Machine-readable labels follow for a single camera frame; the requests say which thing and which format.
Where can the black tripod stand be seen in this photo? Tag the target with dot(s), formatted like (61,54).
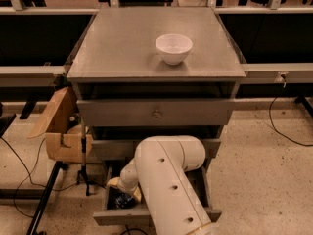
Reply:
(82,173)

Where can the white ceramic bowl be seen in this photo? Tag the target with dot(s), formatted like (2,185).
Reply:
(174,48)

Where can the top grey drawer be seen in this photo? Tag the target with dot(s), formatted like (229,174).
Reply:
(156,112)

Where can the black table leg frame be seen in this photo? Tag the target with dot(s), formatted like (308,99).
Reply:
(41,195)

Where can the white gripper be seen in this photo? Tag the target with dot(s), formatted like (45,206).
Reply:
(125,184)

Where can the grey drawer cabinet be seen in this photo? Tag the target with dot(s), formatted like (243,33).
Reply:
(118,59)

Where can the brown cardboard box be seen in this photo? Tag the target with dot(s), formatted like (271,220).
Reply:
(62,136)

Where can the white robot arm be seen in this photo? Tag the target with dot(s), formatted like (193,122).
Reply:
(157,175)

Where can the grey metal rail left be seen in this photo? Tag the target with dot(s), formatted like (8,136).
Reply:
(39,43)

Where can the bottom grey drawer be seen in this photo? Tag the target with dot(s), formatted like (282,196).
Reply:
(138,214)

